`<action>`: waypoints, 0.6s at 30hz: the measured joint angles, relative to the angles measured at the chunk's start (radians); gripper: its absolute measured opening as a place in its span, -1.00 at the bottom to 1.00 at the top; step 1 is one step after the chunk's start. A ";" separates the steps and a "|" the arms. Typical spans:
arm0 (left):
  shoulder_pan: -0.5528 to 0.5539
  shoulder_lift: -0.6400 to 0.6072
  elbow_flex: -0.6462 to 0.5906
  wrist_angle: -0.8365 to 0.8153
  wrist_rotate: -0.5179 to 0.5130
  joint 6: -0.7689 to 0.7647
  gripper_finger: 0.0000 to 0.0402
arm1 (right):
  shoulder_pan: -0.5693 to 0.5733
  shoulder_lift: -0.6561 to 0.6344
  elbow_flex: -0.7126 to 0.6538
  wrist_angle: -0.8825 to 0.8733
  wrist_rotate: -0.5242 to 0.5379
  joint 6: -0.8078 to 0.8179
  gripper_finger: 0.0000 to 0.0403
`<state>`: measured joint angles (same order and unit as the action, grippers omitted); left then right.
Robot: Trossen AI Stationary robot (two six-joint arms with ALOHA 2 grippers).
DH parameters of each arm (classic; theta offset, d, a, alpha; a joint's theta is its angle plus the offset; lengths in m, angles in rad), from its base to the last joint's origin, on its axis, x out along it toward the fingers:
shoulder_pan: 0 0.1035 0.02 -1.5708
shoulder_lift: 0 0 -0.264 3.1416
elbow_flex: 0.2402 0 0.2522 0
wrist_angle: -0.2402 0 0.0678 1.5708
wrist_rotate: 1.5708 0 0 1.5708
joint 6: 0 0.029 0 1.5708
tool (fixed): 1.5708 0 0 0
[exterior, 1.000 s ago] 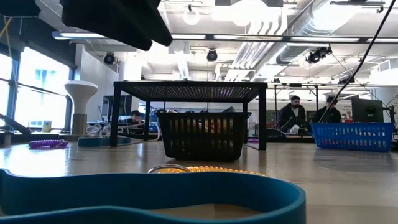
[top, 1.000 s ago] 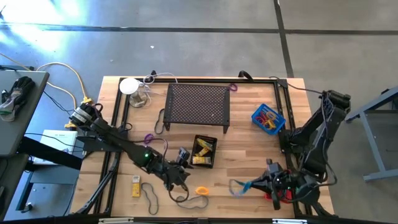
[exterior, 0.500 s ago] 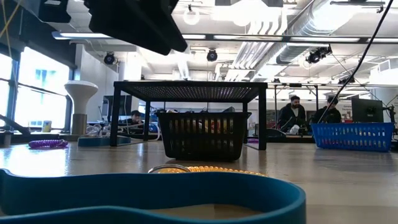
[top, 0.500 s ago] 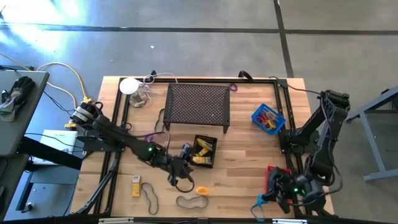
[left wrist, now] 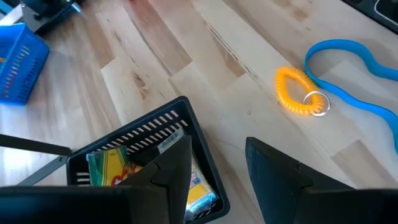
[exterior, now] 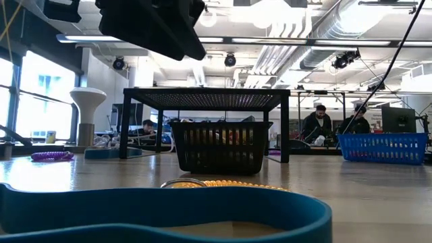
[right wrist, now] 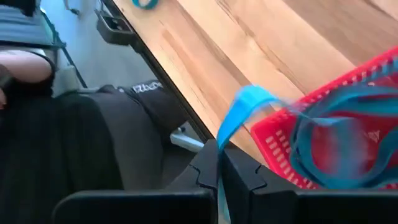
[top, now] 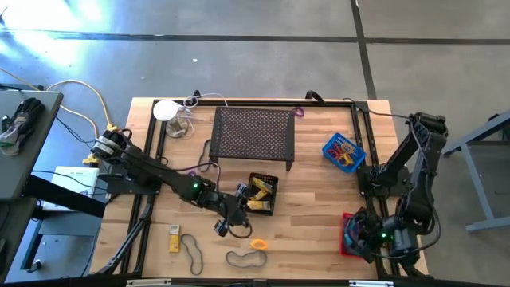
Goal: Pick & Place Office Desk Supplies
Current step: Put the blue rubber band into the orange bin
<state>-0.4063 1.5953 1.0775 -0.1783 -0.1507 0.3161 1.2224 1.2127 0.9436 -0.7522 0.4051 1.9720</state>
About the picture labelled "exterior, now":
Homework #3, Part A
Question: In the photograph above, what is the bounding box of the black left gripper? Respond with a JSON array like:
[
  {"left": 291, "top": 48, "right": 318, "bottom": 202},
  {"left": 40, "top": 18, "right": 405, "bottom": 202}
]
[{"left": 43, "top": 0, "right": 187, "bottom": 62}]

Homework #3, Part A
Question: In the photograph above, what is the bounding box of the black perforated metal shelf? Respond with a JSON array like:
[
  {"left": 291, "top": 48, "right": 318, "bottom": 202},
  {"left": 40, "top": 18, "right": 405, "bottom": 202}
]
[{"left": 118, "top": 87, "right": 292, "bottom": 164}]

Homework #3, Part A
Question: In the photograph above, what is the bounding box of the blue slotted plastic basket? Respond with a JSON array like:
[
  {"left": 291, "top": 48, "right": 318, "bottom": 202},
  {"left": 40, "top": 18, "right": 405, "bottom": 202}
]
[{"left": 337, "top": 132, "right": 429, "bottom": 166}]

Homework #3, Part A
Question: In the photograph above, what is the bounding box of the overhead bar with light strips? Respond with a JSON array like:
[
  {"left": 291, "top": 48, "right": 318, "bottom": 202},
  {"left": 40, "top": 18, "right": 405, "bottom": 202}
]
[{"left": 55, "top": 33, "right": 432, "bottom": 49}]

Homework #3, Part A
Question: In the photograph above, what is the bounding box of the white mushroom-shaped lamp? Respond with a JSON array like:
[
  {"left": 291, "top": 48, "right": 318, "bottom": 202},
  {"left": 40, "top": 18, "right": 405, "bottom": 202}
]
[{"left": 69, "top": 86, "right": 107, "bottom": 149}]

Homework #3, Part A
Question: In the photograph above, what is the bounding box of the black computer monitor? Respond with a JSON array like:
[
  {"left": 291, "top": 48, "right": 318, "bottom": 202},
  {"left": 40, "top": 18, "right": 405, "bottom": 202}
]
[
  {"left": 110, "top": 103, "right": 144, "bottom": 136},
  {"left": 381, "top": 105, "right": 418, "bottom": 134}
]

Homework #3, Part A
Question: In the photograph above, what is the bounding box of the person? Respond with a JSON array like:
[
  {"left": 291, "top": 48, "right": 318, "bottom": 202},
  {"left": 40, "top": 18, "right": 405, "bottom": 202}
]
[
  {"left": 301, "top": 104, "right": 333, "bottom": 144},
  {"left": 133, "top": 119, "right": 157, "bottom": 136},
  {"left": 338, "top": 105, "right": 372, "bottom": 135}
]

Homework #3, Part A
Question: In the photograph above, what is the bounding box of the large teal rubber band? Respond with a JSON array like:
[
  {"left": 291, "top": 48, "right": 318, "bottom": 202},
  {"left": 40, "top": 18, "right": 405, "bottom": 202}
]
[
  {"left": 84, "top": 146, "right": 143, "bottom": 160},
  {"left": 0, "top": 182, "right": 334, "bottom": 243}
]

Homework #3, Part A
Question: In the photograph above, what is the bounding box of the black slotted plastic basket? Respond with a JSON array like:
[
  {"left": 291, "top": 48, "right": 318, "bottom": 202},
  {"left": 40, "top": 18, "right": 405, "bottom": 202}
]
[{"left": 169, "top": 120, "right": 273, "bottom": 176}]

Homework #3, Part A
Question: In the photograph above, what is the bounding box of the black ceiling spotlight cluster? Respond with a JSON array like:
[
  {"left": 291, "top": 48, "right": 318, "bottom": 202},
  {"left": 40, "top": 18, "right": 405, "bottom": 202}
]
[{"left": 331, "top": 48, "right": 362, "bottom": 70}]

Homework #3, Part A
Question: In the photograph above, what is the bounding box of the black slanted bar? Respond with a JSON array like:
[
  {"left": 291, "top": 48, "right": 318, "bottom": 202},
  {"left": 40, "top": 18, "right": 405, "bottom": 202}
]
[{"left": 0, "top": 124, "right": 34, "bottom": 147}]

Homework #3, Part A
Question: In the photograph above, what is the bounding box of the silver ventilation duct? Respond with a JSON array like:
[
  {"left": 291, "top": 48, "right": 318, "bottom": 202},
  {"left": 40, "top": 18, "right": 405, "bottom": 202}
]
[{"left": 298, "top": 0, "right": 372, "bottom": 71}]

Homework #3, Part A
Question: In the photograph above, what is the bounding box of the orange coil wrist keychain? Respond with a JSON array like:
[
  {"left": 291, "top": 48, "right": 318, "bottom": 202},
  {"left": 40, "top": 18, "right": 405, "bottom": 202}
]
[{"left": 160, "top": 177, "right": 292, "bottom": 194}]

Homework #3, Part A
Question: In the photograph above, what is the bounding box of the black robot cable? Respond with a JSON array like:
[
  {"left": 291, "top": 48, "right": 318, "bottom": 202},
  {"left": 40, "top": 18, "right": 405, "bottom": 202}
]
[{"left": 335, "top": 0, "right": 427, "bottom": 149}]

